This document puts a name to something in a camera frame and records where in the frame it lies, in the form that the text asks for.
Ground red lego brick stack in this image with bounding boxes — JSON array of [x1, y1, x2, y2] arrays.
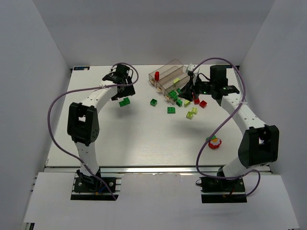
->
[[154, 71, 160, 81]]

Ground red yellow green lego stack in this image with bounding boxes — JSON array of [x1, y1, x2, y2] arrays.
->
[[173, 78, 180, 85]]

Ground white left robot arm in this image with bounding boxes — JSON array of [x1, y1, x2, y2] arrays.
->
[[67, 63, 135, 186]]

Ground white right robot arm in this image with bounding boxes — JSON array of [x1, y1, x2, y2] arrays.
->
[[179, 64, 280, 180]]

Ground dark green brick on table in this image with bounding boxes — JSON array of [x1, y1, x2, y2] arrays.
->
[[176, 99, 183, 107]]

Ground red lego brick upper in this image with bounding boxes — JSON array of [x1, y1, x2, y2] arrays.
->
[[194, 98, 200, 104]]

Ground green stepped lego brick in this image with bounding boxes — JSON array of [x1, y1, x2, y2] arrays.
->
[[119, 97, 130, 107]]

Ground green lego brick middle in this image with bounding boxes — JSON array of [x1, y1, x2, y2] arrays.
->
[[168, 90, 178, 101]]

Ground lime lego brick lower right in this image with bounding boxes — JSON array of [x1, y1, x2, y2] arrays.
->
[[191, 107, 198, 114]]

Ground red lego brick right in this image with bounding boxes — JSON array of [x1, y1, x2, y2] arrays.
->
[[199, 100, 207, 108]]

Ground clear three-compartment organizer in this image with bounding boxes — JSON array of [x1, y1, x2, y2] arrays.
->
[[149, 59, 190, 104]]

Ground green flat lego brick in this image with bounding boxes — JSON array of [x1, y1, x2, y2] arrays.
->
[[167, 107, 176, 114]]

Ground green square lego brick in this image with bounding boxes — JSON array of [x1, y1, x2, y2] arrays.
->
[[150, 99, 157, 106]]

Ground red flower toy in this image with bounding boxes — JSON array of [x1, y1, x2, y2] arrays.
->
[[208, 138, 222, 149]]

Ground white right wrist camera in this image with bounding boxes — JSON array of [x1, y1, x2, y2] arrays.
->
[[186, 63, 199, 85]]

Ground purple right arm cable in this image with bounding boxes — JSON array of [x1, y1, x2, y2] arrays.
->
[[191, 57, 261, 196]]

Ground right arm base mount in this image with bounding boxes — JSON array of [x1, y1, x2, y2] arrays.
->
[[195, 177, 247, 204]]

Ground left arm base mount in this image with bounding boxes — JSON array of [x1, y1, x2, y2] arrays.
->
[[71, 175, 121, 201]]

